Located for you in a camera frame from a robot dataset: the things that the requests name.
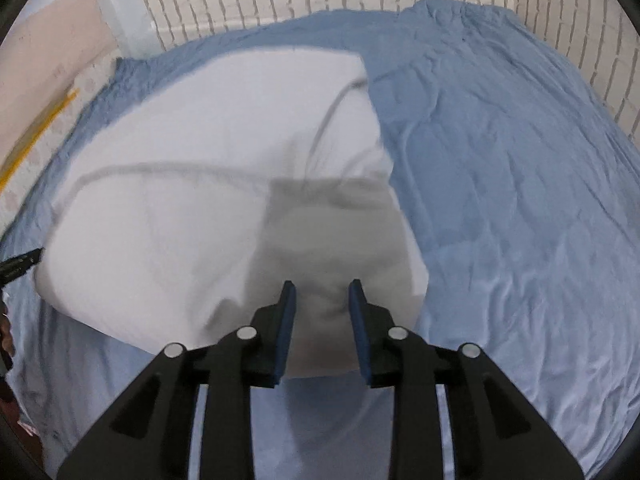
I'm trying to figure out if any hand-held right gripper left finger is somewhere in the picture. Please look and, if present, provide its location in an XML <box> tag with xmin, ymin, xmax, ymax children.
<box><xmin>56</xmin><ymin>280</ymin><xmax>298</xmax><ymax>480</ymax></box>

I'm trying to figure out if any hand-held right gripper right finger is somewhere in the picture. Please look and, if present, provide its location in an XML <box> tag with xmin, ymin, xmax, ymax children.
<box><xmin>348</xmin><ymin>279</ymin><xmax>583</xmax><ymax>480</ymax></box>

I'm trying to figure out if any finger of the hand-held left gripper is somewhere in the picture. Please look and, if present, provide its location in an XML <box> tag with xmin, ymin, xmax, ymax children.
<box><xmin>0</xmin><ymin>247</ymin><xmax>46</xmax><ymax>286</ymax></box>

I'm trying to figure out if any white puffer jacket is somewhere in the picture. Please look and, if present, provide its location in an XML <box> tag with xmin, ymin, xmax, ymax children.
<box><xmin>34</xmin><ymin>50</ymin><xmax>431</xmax><ymax>378</ymax></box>

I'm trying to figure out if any yellow strip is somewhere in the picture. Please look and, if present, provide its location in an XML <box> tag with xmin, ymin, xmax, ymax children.
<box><xmin>0</xmin><ymin>89</ymin><xmax>81</xmax><ymax>193</ymax></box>

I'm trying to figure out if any blue bed sheet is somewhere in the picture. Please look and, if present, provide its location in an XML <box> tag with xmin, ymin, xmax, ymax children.
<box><xmin>0</xmin><ymin>0</ymin><xmax>640</xmax><ymax>480</ymax></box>

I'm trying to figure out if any translucent plastic sheet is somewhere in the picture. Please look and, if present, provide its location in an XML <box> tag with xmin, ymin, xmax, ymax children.
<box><xmin>85</xmin><ymin>0</ymin><xmax>166</xmax><ymax>58</ymax></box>

